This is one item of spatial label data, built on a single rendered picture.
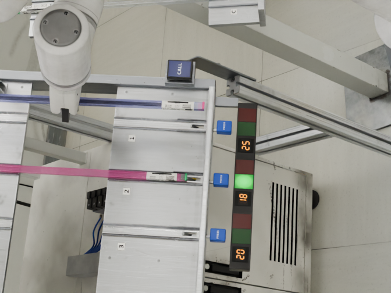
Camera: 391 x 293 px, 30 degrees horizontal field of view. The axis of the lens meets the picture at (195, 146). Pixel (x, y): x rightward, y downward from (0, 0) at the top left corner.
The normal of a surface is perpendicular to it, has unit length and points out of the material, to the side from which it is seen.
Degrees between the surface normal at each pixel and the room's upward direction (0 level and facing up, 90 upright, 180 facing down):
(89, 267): 0
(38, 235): 0
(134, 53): 0
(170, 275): 47
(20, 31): 90
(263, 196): 90
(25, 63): 90
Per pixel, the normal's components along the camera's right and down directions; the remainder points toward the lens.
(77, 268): -0.77, -0.24
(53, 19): 0.10, -0.30
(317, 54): 0.64, -0.27
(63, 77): 0.04, 0.96
